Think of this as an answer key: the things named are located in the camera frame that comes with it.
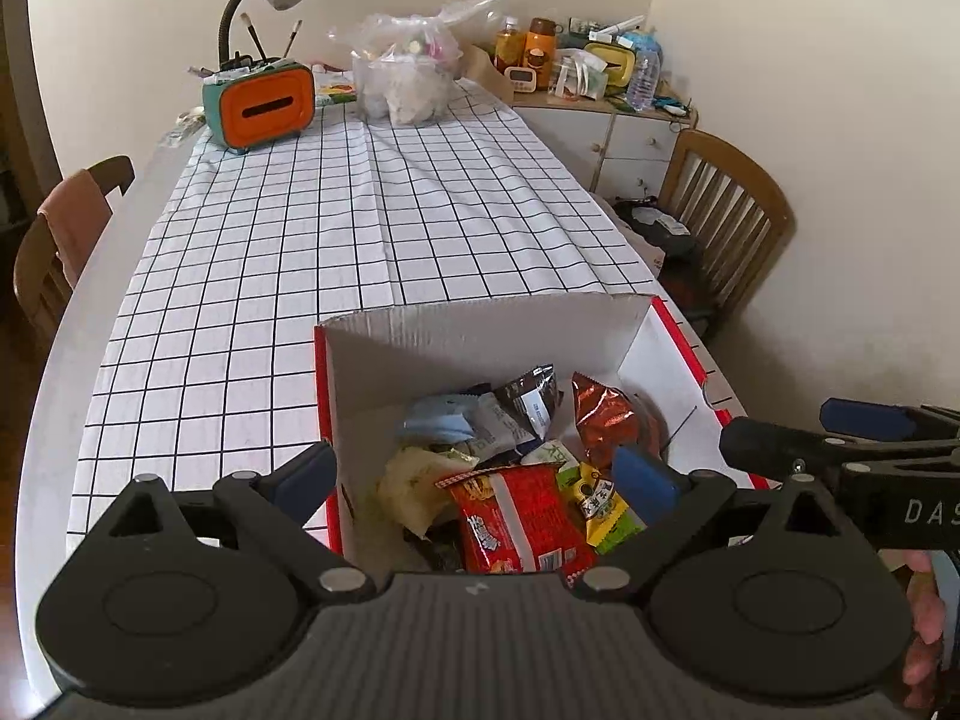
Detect black snack packet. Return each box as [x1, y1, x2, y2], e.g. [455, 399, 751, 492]
[472, 364, 562, 458]

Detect orange thermos bottle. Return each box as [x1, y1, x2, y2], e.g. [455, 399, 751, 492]
[523, 17, 562, 80]

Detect light blue snack packet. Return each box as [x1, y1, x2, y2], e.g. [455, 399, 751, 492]
[396, 394, 481, 445]

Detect cream snack packet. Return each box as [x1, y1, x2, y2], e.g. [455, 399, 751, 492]
[377, 446, 481, 541]

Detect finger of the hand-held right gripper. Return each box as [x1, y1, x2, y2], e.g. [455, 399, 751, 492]
[820, 399, 960, 437]
[718, 418, 960, 477]

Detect orange tissue box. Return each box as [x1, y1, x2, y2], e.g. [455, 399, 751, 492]
[201, 58, 316, 155]

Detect yellow snack packet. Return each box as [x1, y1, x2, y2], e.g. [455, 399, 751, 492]
[559, 463, 646, 552]

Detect pink cloth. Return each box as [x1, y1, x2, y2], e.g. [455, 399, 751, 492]
[37, 169, 113, 290]

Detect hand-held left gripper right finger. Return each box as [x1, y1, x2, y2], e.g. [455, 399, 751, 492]
[574, 446, 875, 605]

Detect red snack packet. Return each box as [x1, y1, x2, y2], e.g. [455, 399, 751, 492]
[435, 463, 601, 577]

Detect brown cardboard piece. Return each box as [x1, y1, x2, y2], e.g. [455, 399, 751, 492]
[459, 43, 517, 106]

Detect white tube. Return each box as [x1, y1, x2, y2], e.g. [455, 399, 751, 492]
[589, 15, 646, 42]

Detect white checked tablecloth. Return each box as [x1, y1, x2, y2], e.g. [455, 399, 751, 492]
[66, 79, 661, 556]

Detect clear plastic bag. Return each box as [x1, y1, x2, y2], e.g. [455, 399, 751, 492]
[330, 0, 515, 127]

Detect yellow container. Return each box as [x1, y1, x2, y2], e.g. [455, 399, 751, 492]
[583, 41, 638, 87]

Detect clear water bottle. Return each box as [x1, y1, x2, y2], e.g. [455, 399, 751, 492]
[626, 41, 662, 112]

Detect wooden door frame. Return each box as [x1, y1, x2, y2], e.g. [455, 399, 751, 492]
[0, 0, 65, 241]

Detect white cardboard box red edges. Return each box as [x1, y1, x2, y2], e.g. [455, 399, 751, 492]
[313, 292, 777, 593]

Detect dark brown snack packet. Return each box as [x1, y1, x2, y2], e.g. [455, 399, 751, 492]
[405, 529, 467, 575]

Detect small white wrappers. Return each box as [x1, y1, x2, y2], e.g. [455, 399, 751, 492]
[165, 109, 207, 143]

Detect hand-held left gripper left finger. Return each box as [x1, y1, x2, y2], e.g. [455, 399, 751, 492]
[67, 441, 376, 605]

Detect white green packets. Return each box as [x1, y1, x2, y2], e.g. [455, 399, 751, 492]
[551, 49, 608, 100]

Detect person's right hand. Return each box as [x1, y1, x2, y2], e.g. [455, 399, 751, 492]
[902, 550, 949, 689]

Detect white cabinet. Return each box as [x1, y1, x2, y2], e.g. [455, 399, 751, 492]
[510, 79, 698, 203]

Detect black cloth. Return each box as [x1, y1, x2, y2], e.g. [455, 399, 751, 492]
[611, 195, 721, 308]

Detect wooden chair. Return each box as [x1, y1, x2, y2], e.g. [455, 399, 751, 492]
[656, 129, 796, 331]
[13, 155, 136, 331]

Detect amber drink bottle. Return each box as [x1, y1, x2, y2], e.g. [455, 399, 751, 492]
[493, 15, 524, 72]

